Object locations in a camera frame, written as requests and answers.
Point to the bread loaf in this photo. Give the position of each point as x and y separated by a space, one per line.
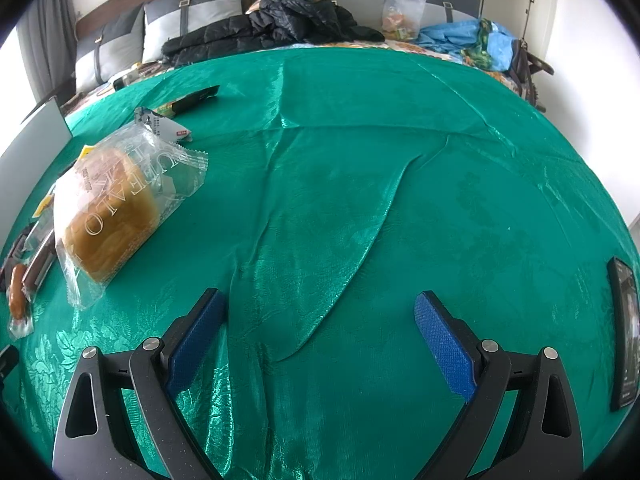
115 210

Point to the small dark box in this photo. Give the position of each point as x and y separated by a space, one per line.
127 79

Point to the grey curtain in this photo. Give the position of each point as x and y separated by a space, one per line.
47 35

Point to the long yellow and dark snack packet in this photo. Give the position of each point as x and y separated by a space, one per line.
197 96

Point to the grey triangular snack packet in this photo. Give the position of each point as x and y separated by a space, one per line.
162 125

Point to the clear plastic bag of food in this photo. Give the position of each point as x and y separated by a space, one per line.
404 15

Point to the black puffer jacket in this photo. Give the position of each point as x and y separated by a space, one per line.
280 22

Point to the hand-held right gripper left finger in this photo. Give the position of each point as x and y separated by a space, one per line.
197 337

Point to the green patterned cloth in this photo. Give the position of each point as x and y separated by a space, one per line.
482 45

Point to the green satin bedspread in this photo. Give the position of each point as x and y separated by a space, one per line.
350 185

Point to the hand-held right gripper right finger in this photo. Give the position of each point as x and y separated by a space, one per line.
442 340

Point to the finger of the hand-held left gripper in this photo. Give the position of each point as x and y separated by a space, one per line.
7 362

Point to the blue cloth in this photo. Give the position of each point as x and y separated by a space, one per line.
445 37

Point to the small yellow snack packet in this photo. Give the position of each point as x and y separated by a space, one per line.
45 206

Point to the sausage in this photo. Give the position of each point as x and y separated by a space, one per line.
17 292

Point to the dark brown chocolate bar packet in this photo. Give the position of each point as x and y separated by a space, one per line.
41 265
14 255

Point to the white board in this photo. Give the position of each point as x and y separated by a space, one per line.
35 135

